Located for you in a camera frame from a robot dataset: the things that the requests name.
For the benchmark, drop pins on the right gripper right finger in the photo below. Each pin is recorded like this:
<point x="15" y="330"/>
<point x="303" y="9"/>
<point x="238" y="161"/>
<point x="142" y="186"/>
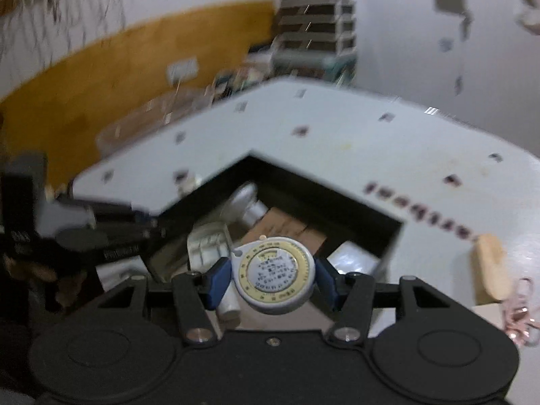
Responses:
<point x="350" y="297"/>

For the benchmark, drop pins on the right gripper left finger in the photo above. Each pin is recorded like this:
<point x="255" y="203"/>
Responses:
<point x="196" y="293"/>

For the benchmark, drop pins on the white rectangular adapter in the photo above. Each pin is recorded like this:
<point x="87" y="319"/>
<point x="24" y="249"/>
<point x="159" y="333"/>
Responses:
<point x="349" y="257"/>

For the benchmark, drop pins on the round tape measure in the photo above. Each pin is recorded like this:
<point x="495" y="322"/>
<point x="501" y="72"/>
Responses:
<point x="274" y="275"/>

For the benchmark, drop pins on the silver suction cup knob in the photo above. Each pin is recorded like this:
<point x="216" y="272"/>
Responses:
<point x="244" y="207"/>

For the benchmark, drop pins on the black storage box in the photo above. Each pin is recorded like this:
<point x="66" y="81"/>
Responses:
<point x="319" y="217"/>

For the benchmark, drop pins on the oval wooden block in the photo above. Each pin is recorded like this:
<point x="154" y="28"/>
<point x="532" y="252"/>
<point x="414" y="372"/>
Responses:
<point x="492" y="281"/>

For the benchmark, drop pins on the pink scissors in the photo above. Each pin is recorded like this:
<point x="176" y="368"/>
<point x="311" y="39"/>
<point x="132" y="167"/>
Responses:
<point x="521" y="322"/>

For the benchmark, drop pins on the clear plastic storage bin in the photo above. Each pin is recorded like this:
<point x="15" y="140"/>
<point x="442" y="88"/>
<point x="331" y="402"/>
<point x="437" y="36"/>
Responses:
<point x="150" y="117"/>

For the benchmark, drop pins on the white plastic drawer unit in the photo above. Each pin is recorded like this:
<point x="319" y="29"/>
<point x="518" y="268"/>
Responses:
<point x="315" y="34"/>

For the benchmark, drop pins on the white wall power socket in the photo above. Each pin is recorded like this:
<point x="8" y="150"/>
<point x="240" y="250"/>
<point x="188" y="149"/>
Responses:
<point x="182" y="70"/>

